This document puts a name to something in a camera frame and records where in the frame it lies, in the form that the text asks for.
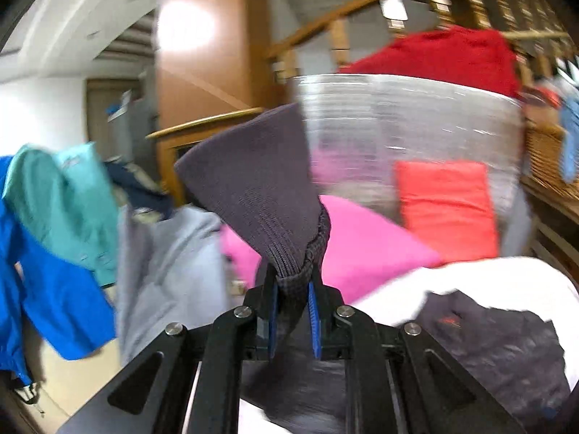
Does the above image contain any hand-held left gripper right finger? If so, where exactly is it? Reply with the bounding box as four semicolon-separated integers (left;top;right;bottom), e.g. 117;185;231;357
308;279;526;434

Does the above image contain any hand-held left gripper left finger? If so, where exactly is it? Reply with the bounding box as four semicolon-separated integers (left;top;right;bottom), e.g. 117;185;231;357
58;275;280;434

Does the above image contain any black puffer jacket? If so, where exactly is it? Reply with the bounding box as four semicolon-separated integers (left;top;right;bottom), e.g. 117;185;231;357
174;103;571;434

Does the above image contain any pink garment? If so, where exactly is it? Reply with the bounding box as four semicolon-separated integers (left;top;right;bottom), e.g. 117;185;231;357
221;195;442;303

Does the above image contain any grey garment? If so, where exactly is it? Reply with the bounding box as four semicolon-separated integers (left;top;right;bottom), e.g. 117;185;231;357
115;208;228;368

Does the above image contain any orange-red garment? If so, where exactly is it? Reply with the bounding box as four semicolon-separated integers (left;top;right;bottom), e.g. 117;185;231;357
394;160;501;263

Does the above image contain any navy garment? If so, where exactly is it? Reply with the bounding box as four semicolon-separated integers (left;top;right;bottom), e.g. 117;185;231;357
106;160;175;223

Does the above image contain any white fleece blanket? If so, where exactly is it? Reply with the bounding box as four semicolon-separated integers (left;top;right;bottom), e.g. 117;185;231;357
235;255;579;434

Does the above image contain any blue jacket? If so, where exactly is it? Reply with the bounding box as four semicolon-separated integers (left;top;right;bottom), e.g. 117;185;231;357
0;156;117;388

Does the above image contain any clear plastic bin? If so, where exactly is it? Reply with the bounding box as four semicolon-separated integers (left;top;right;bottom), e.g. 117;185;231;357
289;73;526;256

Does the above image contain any teal shirt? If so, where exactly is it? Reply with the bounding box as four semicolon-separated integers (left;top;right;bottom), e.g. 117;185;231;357
2;142;121;288

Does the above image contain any wooden cabinet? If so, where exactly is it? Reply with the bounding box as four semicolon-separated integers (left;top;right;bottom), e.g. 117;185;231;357
145;0;273;206

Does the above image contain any brown door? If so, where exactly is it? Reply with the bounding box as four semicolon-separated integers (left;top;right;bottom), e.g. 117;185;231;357
86;78;142;164

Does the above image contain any wicker basket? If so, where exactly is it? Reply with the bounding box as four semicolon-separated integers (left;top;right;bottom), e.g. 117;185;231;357
520;120;579;211

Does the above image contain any wooden headboard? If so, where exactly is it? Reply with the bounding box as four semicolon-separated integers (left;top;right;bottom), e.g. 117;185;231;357
265;0;571;83

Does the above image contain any red garment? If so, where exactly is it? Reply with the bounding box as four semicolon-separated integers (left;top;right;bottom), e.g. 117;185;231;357
339;26;522;98

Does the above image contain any light blue cloth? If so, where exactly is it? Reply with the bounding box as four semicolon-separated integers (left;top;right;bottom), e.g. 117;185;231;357
558;97;579;182

